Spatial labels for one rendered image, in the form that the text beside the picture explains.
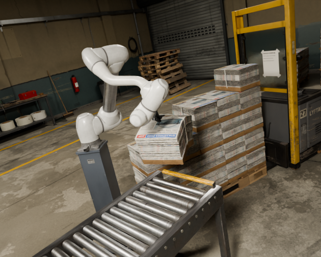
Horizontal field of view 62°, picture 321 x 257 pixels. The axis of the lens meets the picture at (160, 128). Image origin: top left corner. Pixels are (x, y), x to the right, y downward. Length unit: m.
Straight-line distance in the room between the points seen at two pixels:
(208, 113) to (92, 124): 1.09
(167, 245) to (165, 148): 0.60
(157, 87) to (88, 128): 0.90
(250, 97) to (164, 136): 1.47
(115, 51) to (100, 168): 0.93
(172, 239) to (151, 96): 0.73
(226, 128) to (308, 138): 1.18
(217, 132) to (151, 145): 1.10
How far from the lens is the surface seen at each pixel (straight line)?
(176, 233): 1.44
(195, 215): 1.54
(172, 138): 1.63
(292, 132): 3.28
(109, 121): 2.20
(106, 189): 2.32
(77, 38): 9.63
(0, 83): 8.42
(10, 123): 7.98
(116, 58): 1.87
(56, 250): 1.61
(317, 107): 3.62
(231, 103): 2.75
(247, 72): 2.88
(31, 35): 8.98
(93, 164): 2.24
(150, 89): 1.42
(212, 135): 2.66
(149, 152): 1.78
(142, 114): 1.44
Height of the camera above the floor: 1.71
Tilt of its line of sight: 18 degrees down
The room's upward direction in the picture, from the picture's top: 12 degrees counter-clockwise
